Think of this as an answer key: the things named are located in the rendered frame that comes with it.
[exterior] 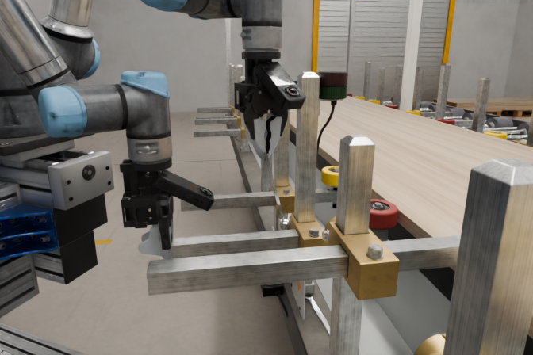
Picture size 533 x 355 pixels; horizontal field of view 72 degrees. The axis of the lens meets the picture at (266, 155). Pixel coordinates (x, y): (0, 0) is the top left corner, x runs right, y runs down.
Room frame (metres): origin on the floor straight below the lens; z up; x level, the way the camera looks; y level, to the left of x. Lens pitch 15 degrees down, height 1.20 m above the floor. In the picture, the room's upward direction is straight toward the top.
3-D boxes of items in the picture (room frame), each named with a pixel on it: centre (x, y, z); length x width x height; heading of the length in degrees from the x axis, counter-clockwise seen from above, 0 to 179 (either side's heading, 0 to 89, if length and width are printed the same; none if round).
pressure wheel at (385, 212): (0.70, -0.23, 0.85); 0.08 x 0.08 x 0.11
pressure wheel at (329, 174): (0.95, -0.19, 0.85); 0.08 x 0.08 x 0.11
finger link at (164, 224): (0.61, 0.19, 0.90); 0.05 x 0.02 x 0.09; 9
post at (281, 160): (0.97, -0.04, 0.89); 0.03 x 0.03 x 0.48; 9
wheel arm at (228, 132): (1.91, 0.16, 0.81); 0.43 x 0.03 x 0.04; 99
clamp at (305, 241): (0.70, -0.09, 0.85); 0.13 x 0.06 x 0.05; 9
